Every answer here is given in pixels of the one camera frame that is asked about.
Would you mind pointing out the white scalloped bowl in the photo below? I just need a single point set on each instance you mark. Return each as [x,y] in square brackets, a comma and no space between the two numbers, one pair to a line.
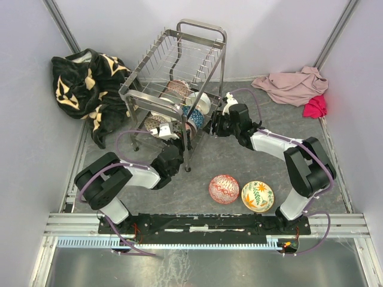
[169,110]

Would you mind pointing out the light blue cable duct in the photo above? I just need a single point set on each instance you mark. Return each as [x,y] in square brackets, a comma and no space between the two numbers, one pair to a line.
[113,242]

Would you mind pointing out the stainless steel dish rack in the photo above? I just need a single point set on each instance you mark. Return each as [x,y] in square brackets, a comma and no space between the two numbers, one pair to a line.
[165,94]

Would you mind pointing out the dusty pink cloth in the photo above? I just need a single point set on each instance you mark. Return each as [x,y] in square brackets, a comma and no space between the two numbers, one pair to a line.
[293,88]

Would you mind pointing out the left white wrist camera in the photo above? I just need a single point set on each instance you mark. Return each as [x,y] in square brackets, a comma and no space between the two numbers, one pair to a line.
[164,132]

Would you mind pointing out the yellow floral bowl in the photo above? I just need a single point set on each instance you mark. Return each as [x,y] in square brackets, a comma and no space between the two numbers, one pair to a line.
[257,196]

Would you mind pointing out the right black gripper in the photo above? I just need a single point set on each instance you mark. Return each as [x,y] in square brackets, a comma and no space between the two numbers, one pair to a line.
[216,116]

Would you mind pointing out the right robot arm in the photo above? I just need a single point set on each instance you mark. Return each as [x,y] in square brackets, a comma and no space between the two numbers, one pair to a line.
[310,170]

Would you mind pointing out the brown cross patterned bowl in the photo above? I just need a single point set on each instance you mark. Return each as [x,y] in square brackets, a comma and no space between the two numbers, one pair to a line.
[154,122]

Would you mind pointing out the plain white bowl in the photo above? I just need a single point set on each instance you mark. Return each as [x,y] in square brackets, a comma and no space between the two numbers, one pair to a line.
[204,102]

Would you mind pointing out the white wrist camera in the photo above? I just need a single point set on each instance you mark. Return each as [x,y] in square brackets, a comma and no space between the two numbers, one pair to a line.
[229,100]
[164,132]

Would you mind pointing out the red diamond patterned bowl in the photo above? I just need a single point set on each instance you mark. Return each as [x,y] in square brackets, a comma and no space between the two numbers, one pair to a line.
[224,189]

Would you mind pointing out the blue triangle patterned bowl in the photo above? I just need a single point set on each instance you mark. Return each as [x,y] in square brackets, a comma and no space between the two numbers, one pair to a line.
[196,116]

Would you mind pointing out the black and cream blanket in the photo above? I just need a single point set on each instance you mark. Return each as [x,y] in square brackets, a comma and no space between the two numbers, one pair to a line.
[86,86]

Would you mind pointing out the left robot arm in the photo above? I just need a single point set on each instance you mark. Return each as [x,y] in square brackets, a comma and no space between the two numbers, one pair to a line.
[101,182]

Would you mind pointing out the aluminium frame rail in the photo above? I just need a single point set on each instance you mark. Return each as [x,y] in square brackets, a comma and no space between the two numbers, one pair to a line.
[341,256]

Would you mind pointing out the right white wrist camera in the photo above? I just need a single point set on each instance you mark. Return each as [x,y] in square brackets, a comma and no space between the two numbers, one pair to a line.
[229,100]

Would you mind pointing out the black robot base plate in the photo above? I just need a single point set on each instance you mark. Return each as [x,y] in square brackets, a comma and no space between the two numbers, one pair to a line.
[230,228]

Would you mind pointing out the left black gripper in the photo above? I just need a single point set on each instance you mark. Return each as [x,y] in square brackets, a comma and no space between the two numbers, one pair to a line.
[178,140]

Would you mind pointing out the magenta cloth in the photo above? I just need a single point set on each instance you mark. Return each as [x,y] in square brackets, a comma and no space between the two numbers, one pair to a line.
[315,108]

